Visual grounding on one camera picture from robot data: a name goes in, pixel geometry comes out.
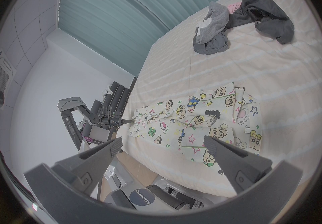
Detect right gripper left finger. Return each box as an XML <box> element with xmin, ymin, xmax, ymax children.
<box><xmin>51</xmin><ymin>137</ymin><xmax>124</xmax><ymax>195</ymax></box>

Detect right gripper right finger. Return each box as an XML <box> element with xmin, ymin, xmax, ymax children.
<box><xmin>203</xmin><ymin>135</ymin><xmax>273</xmax><ymax>193</ymax></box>

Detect white printed pyjama top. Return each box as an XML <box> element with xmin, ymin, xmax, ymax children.
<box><xmin>128</xmin><ymin>82</ymin><xmax>263</xmax><ymax>176</ymax></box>

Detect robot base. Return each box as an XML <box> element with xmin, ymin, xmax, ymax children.
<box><xmin>82</xmin><ymin>126</ymin><xmax>214</xmax><ymax>214</ymax></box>

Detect bed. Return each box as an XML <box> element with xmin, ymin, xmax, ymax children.
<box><xmin>124</xmin><ymin>0</ymin><xmax>322</xmax><ymax>198</ymax></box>

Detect white ceiling air conditioner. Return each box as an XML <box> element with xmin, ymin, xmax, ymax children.
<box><xmin>0</xmin><ymin>48</ymin><xmax>17</xmax><ymax>95</ymax></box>

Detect dark grey garment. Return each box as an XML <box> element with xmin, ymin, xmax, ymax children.
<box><xmin>193</xmin><ymin>32</ymin><xmax>229</xmax><ymax>55</ymax></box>

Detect light grey and white garment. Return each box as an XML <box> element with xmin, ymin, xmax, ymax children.
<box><xmin>195</xmin><ymin>1</ymin><xmax>230</xmax><ymax>45</ymax></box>

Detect black garment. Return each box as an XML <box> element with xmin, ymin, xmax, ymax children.
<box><xmin>226</xmin><ymin>0</ymin><xmax>295</xmax><ymax>45</ymax></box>

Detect pink garment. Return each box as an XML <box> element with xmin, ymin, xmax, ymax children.
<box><xmin>228</xmin><ymin>2</ymin><xmax>242</xmax><ymax>14</ymax></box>

